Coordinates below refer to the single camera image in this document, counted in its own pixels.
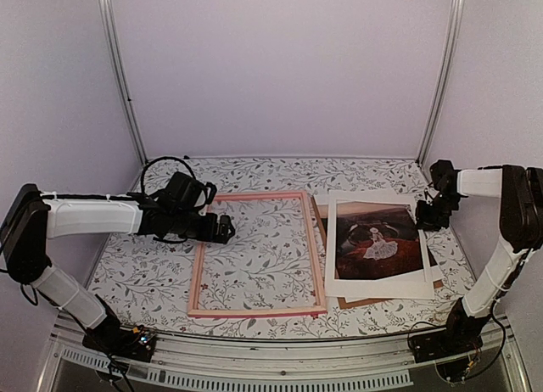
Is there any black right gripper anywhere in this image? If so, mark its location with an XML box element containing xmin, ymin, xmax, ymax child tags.
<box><xmin>416</xmin><ymin>193</ymin><xmax>460</xmax><ymax>232</ymax></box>

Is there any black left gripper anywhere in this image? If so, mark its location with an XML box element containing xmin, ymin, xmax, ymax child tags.
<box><xmin>171</xmin><ymin>209</ymin><xmax>235</xmax><ymax>244</ymax></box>

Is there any canyon landscape photo print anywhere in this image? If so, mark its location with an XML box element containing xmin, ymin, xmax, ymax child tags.
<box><xmin>335</xmin><ymin>201</ymin><xmax>424</xmax><ymax>281</ymax></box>

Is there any white mat board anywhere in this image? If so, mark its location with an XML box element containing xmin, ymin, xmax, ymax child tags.
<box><xmin>325</xmin><ymin>189</ymin><xmax>434</xmax><ymax>300</ymax></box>

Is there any pink wooden picture frame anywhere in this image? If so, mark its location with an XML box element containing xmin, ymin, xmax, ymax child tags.
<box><xmin>187</xmin><ymin>190</ymin><xmax>327</xmax><ymax>319</ymax></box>

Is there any brown fibreboard backing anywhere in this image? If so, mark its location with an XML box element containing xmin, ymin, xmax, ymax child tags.
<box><xmin>311</xmin><ymin>194</ymin><xmax>444</xmax><ymax>310</ymax></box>

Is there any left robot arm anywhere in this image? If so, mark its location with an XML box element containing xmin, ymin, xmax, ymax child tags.
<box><xmin>1</xmin><ymin>183</ymin><xmax>235</xmax><ymax>353</ymax></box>

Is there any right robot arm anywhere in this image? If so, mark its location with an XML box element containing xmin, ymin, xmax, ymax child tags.
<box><xmin>416</xmin><ymin>160</ymin><xmax>542</xmax><ymax>355</ymax></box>

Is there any floral patterned table cover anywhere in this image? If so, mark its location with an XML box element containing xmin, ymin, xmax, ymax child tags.
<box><xmin>89</xmin><ymin>159</ymin><xmax>474</xmax><ymax>340</ymax></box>

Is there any perforated metal strip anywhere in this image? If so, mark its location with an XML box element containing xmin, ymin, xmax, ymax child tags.
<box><xmin>59</xmin><ymin>345</ymin><xmax>413</xmax><ymax>389</ymax></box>

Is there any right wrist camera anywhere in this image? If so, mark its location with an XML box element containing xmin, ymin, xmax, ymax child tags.
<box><xmin>429</xmin><ymin>160</ymin><xmax>458</xmax><ymax>195</ymax></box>

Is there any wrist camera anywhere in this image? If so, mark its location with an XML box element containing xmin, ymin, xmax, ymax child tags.
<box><xmin>157</xmin><ymin>171</ymin><xmax>217</xmax><ymax>212</ymax></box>
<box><xmin>429</xmin><ymin>160</ymin><xmax>458</xmax><ymax>195</ymax></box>

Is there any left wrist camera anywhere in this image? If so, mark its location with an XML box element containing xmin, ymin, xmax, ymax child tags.
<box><xmin>157</xmin><ymin>171</ymin><xmax>217</xmax><ymax>212</ymax></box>

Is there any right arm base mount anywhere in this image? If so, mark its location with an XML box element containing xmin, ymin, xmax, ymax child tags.
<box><xmin>407</xmin><ymin>328</ymin><xmax>483</xmax><ymax>363</ymax></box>

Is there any aluminium front rail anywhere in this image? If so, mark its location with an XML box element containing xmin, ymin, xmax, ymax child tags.
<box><xmin>37</xmin><ymin>315</ymin><xmax>532</xmax><ymax>391</ymax></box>

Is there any right aluminium corner post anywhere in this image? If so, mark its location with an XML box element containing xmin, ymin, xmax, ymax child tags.
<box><xmin>417</xmin><ymin>0</ymin><xmax>465</xmax><ymax>165</ymax></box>

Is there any aluminium corner post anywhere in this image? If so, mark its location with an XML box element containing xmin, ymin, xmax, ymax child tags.
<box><xmin>98</xmin><ymin>0</ymin><xmax>148</xmax><ymax>165</ymax></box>
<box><xmin>417</xmin><ymin>0</ymin><xmax>465</xmax><ymax>165</ymax></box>

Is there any left aluminium corner post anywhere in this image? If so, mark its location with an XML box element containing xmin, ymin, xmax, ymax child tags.
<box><xmin>98</xmin><ymin>0</ymin><xmax>148</xmax><ymax>165</ymax></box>

